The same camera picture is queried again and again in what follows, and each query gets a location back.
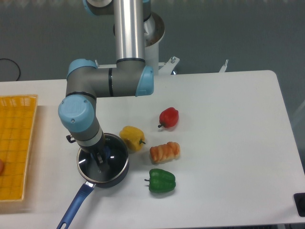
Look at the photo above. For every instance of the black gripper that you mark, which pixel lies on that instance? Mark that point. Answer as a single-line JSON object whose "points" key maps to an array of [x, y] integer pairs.
{"points": [[98, 150]]}

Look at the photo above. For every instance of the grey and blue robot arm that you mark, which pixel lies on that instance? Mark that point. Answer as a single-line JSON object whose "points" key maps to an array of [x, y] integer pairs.
{"points": [[86, 82]]}

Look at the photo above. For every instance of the yellow bell pepper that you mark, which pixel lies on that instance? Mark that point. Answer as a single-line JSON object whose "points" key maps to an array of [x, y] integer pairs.
{"points": [[133, 137]]}

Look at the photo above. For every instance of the toy bread loaf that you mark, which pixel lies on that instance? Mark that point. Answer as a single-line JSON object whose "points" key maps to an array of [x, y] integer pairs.
{"points": [[165, 152]]}

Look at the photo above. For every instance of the green bell pepper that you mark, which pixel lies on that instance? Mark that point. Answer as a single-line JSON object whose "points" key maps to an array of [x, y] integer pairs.
{"points": [[161, 181]]}

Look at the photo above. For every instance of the red bell pepper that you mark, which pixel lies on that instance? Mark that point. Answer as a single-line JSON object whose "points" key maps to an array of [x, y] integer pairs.
{"points": [[168, 118]]}

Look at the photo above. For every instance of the yellow plastic basket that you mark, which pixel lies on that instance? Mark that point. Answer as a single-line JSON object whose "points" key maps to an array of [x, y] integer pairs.
{"points": [[17, 120]]}

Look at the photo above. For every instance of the black device at table edge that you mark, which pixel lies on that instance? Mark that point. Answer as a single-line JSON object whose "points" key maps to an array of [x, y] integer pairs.
{"points": [[300, 203]]}

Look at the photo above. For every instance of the blue saucepan with handle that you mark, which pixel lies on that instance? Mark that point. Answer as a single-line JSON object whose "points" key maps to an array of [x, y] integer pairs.
{"points": [[81, 195]]}

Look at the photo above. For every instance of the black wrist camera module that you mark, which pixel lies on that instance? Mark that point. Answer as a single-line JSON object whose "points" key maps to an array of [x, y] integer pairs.
{"points": [[70, 139]]}

